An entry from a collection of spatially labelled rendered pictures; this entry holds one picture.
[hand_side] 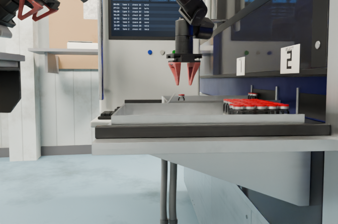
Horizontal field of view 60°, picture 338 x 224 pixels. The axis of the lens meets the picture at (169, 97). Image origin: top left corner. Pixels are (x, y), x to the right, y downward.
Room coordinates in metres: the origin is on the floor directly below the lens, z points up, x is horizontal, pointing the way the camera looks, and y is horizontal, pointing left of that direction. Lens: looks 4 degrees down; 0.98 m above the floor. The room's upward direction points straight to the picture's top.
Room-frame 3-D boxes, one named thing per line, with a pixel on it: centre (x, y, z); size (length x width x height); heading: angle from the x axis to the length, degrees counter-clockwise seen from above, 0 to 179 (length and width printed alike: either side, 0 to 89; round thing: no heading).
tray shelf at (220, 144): (0.81, -0.09, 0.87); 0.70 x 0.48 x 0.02; 4
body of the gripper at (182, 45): (0.94, -0.05, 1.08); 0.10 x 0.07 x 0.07; 109
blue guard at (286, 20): (1.49, -0.21, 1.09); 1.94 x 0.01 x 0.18; 4
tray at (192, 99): (0.98, -0.15, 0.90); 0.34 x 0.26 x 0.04; 94
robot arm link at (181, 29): (0.94, -0.05, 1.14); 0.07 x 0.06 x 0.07; 124
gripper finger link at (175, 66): (0.94, -0.04, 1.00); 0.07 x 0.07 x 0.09; 19
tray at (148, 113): (0.64, -0.06, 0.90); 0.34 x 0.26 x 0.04; 94
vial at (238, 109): (0.56, -0.13, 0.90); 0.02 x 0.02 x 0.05
